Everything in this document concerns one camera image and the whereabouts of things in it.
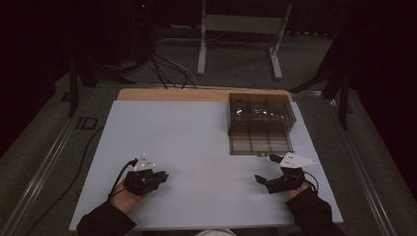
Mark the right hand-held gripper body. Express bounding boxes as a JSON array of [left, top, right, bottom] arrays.
[[266, 151, 319, 195]]

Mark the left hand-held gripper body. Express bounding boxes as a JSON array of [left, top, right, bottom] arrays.
[[123, 152, 160, 197]]

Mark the smoky transparent drawer cabinet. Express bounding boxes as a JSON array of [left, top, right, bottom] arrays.
[[227, 92, 298, 136]]

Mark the person's right hand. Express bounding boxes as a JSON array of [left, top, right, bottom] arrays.
[[284, 182, 312, 200]]

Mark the person's left hand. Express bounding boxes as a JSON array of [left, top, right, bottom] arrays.
[[110, 181, 151, 216]]

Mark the white table mat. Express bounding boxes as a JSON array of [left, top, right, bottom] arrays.
[[68, 99, 344, 232]]

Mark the black metal stand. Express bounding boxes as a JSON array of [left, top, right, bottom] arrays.
[[67, 55, 137, 119], [288, 29, 357, 131]]

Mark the dark equipment stand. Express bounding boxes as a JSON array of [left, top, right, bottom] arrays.
[[107, 0, 156, 70]]

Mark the left hand-held gripper cable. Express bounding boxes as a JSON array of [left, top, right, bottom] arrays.
[[107, 157, 140, 202]]

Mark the hand-held gripper cable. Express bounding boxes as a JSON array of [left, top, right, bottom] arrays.
[[107, 157, 140, 202], [301, 170, 320, 194]]

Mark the right hand-held gripper cable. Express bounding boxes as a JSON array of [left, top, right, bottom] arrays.
[[301, 170, 320, 194]]

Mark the long black floor cable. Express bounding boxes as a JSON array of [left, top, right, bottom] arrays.
[[24, 126, 105, 236]]

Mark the aluminium floor rail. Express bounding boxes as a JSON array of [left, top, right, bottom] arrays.
[[0, 116, 82, 236], [326, 96, 399, 236]]

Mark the white floor cable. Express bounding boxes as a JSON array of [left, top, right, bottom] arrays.
[[156, 36, 199, 87]]

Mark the white metal stand frame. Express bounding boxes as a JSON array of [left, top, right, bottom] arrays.
[[196, 0, 293, 81]]

